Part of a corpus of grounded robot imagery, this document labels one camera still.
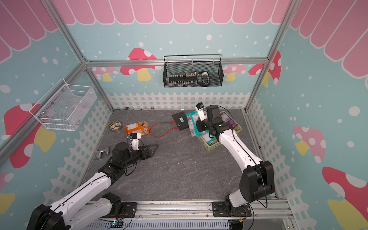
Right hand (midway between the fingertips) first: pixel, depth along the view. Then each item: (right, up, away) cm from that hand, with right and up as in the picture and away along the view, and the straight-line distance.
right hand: (199, 119), depth 85 cm
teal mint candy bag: (+8, -14, +9) cm, 19 cm away
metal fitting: (-66, -22, +10) cm, 70 cm away
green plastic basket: (+9, -17, +7) cm, 21 cm away
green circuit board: (-44, -54, -12) cm, 71 cm away
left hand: (-26, -17, -4) cm, 31 cm away
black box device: (-12, 0, +25) cm, 28 cm away
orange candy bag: (-42, -6, +23) cm, 48 cm away
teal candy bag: (-4, +1, +3) cm, 5 cm away
